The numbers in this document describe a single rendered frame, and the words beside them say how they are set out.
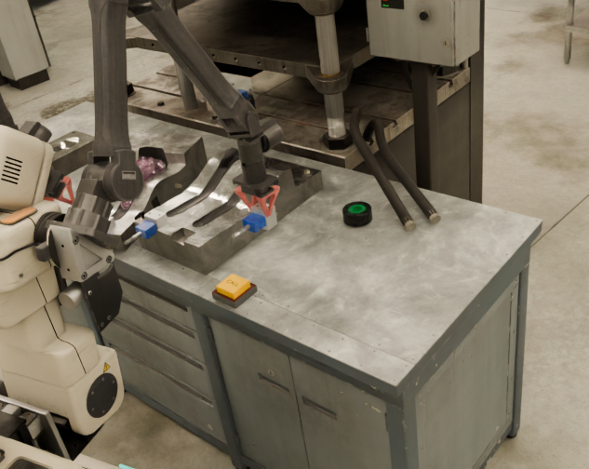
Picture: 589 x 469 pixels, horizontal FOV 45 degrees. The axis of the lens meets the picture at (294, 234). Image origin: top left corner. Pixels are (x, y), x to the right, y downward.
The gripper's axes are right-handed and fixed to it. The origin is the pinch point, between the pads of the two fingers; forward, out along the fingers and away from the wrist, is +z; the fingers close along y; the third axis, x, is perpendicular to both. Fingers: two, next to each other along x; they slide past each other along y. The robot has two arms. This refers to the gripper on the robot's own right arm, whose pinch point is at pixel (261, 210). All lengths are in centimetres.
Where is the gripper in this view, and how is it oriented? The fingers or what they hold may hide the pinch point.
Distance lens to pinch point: 180.3
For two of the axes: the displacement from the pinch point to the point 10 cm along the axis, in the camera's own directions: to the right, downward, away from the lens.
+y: -7.6, -2.7, 6.0
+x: -6.4, 4.7, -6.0
